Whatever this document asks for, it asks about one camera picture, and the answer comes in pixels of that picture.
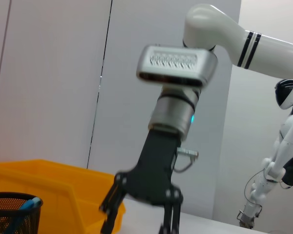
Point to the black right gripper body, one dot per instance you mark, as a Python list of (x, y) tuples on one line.
[(153, 170)]

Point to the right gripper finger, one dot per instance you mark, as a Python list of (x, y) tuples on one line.
[(113, 209), (171, 219)]

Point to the blue capped scissors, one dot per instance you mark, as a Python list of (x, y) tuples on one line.
[(31, 203)]

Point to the black mesh pen holder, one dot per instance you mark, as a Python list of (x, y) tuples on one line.
[(5, 217)]

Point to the yellow plastic bin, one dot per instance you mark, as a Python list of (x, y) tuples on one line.
[(63, 178)]

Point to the white humanoid robot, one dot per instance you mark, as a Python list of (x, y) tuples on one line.
[(289, 131)]

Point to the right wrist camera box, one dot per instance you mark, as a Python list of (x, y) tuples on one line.
[(175, 63)]

